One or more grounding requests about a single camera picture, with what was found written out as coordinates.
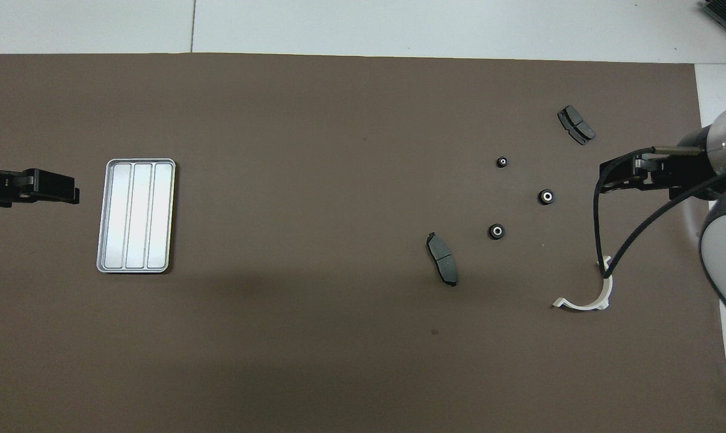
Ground short dark grey brake pad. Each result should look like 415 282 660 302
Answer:
557 105 596 146

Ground long dark grey brake pad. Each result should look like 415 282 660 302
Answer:
426 232 458 287

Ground silver ribbed metal tray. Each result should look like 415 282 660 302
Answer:
96 158 176 274

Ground brown table mat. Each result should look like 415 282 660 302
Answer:
0 53 726 433

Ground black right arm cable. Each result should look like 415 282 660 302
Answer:
592 147 726 278

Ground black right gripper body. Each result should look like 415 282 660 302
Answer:
663 126 721 202

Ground white curved plastic bracket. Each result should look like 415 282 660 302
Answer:
552 256 614 312

